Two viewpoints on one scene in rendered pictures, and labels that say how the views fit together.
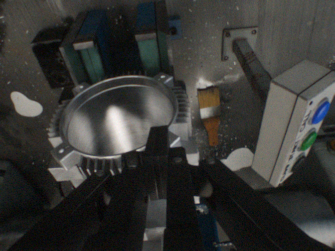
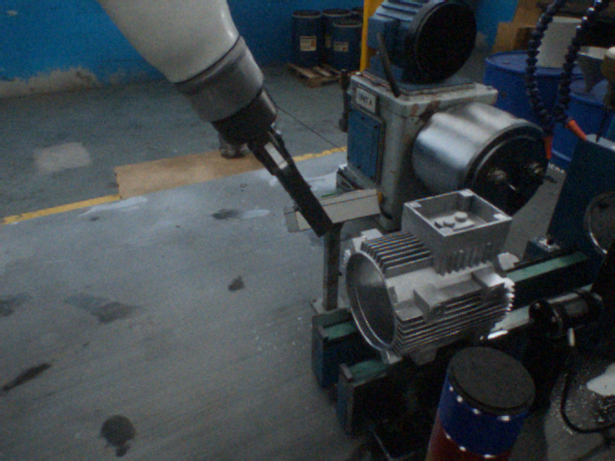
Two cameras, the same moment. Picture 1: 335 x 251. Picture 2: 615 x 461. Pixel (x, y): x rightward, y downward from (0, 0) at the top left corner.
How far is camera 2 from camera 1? 0.57 m
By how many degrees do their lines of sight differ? 54
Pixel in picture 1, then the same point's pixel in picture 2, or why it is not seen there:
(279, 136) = (330, 208)
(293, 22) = (296, 282)
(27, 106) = not seen: outside the picture
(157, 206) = (405, 221)
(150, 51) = (337, 329)
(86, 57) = (362, 373)
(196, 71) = not seen: hidden behind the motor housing
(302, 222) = (430, 158)
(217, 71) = not seen: hidden behind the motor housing
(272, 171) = (362, 197)
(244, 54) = (326, 289)
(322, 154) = (391, 199)
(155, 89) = (359, 305)
